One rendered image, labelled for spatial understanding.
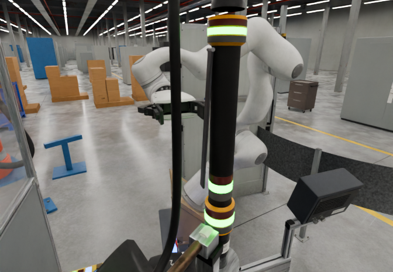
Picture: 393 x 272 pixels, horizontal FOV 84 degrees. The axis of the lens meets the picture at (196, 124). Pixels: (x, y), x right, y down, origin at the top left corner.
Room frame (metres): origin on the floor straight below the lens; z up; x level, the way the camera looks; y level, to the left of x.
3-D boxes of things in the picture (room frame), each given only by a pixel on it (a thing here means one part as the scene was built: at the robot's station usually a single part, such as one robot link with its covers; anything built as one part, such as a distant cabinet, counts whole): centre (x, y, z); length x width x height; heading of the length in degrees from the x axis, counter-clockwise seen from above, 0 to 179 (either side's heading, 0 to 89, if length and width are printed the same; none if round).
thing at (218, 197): (0.27, -0.03, 1.58); 0.03 x 0.03 x 0.01
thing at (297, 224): (0.81, -0.51, 1.04); 0.24 x 0.03 x 0.03; 109
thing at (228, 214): (0.27, -0.03, 1.56); 0.04 x 0.04 x 0.01
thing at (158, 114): (0.44, 0.09, 1.65); 0.07 x 0.03 x 0.03; 20
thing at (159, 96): (0.54, 0.06, 1.65); 0.11 x 0.10 x 0.07; 20
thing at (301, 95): (6.57, -3.21, 0.45); 0.68 x 0.47 x 0.90; 32
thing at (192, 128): (2.28, -0.34, 1.10); 1.21 x 0.06 x 2.20; 109
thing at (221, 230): (0.27, -0.03, 1.53); 0.04 x 0.04 x 0.01
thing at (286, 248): (0.78, -0.42, 0.96); 0.03 x 0.03 x 0.20; 19
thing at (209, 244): (0.26, -0.03, 1.49); 0.09 x 0.07 x 0.10; 144
